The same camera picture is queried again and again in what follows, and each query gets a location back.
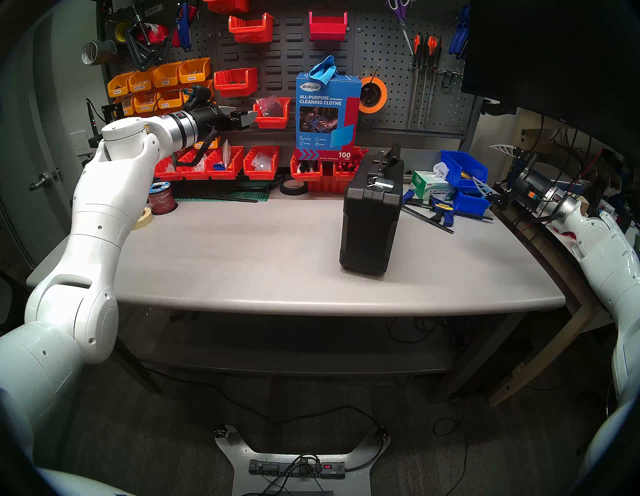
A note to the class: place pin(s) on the yellow parts bin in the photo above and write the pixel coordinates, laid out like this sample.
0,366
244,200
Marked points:
209,86
170,96
195,70
212,144
141,81
145,101
167,75
125,106
120,86

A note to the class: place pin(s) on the wooden side table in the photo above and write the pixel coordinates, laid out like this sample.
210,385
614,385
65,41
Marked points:
540,360

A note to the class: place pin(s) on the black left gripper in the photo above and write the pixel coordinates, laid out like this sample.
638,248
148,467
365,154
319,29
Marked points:
215,120

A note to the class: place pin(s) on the black plastic tool box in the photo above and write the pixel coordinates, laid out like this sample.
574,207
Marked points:
370,235

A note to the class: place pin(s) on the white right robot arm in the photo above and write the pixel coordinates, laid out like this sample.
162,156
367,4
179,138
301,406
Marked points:
610,260

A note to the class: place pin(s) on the large black clamp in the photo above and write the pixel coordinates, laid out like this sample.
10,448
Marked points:
134,47

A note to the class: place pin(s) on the yellow tape roll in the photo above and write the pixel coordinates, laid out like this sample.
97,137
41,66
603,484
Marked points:
119,31

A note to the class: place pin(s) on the large blue plastic bin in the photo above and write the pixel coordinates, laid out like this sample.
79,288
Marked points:
462,162

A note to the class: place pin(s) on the black metal fixture stand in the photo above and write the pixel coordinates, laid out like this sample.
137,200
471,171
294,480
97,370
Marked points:
110,111

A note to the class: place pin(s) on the blue microfiber cloth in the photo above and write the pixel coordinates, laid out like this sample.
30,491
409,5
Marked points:
325,67

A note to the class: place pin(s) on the dark grey pegboard panel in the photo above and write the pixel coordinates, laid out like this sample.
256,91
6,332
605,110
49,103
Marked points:
295,60

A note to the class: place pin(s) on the orange tape roll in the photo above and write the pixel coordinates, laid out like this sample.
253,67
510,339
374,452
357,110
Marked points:
384,92

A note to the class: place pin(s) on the beige masking tape roll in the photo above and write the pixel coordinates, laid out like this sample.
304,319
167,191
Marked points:
147,221

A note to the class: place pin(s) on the maroon plastic bag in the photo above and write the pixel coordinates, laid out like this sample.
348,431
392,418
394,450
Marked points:
270,106

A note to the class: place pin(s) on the black power strip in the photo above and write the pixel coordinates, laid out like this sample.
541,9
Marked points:
280,468

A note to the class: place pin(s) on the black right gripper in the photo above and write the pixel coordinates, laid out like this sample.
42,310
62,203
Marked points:
530,187

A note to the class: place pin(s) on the blue cleaning cloths box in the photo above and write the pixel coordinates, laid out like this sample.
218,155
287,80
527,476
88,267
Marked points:
325,100

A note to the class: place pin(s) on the blue hanging spring clamps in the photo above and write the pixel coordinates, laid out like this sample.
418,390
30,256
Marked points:
459,35

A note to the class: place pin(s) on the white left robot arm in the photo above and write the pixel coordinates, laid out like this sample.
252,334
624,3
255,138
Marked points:
100,210

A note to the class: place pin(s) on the grey duct tape roll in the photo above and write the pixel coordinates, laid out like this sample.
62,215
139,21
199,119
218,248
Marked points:
107,50

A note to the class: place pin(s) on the small cardboard box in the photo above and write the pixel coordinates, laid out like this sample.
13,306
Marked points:
584,202

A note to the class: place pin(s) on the black tape roll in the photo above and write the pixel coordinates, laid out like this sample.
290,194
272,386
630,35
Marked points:
283,190

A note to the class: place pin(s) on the blue Irwin bar clamp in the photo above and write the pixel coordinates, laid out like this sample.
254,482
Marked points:
442,207

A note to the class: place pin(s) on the green white Kimtech tissue box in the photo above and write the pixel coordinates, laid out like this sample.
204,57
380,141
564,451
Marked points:
435,192

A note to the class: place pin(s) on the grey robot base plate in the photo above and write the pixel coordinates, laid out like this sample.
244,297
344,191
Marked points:
357,482

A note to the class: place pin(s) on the white wall switch plate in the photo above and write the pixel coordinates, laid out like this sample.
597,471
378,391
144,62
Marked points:
80,144

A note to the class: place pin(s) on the green cutting mat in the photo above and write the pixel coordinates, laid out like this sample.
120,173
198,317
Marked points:
240,192

